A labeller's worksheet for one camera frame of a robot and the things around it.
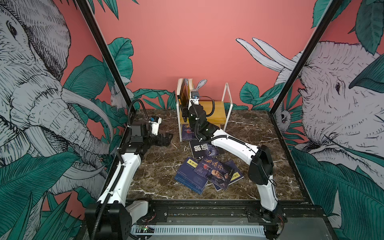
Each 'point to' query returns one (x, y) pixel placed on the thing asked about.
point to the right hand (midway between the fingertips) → (185, 97)
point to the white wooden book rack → (220, 110)
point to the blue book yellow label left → (187, 177)
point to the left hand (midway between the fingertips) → (165, 131)
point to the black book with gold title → (184, 99)
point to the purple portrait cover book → (218, 172)
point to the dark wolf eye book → (200, 149)
